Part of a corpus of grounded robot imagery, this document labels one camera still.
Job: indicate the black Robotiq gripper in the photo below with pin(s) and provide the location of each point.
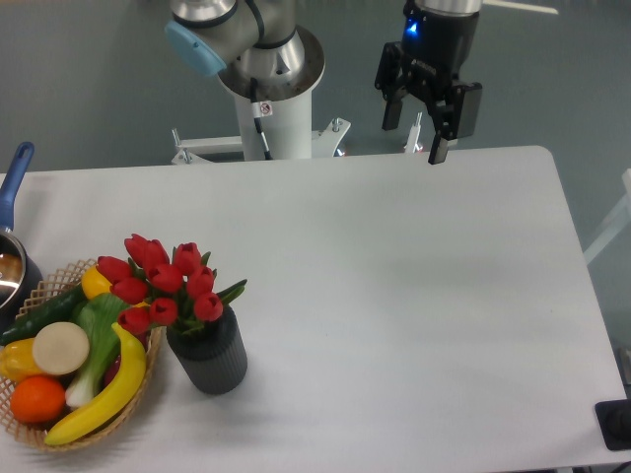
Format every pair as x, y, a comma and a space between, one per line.
437, 38

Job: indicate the red tulip bouquet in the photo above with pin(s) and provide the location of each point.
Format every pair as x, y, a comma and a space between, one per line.
167, 289

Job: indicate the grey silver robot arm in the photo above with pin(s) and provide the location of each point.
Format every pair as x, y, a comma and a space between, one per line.
270, 65

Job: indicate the dark grey ribbed vase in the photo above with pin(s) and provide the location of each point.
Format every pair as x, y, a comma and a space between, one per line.
215, 360

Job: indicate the silver clamp screw right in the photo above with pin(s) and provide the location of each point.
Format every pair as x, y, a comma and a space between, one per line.
412, 144

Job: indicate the black device at table edge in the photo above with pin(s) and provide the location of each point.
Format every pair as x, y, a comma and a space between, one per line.
614, 422

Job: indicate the yellow lemon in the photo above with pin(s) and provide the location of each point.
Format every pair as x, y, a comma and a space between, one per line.
93, 283

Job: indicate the green bok choy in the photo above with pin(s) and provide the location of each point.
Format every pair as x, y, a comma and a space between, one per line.
95, 318

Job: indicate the woven wicker basket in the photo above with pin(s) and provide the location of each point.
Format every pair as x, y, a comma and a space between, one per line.
57, 283

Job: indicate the yellow banana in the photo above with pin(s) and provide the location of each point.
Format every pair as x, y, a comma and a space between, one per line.
111, 400

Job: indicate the red fruit in basket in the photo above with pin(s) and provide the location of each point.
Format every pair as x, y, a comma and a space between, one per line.
111, 372

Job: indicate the green cucumber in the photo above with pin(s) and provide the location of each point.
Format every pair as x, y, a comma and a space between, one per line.
57, 309

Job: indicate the round beige bun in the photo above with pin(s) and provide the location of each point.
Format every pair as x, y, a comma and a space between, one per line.
60, 348

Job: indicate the yellow bell pepper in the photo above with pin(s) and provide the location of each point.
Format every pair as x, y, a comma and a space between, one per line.
18, 362

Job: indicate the orange fruit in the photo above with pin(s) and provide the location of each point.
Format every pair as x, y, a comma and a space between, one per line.
38, 399

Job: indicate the white frame at right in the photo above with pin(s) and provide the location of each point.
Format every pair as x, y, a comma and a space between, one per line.
616, 220

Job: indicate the blue handled saucepan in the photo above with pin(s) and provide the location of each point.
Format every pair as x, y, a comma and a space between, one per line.
19, 274

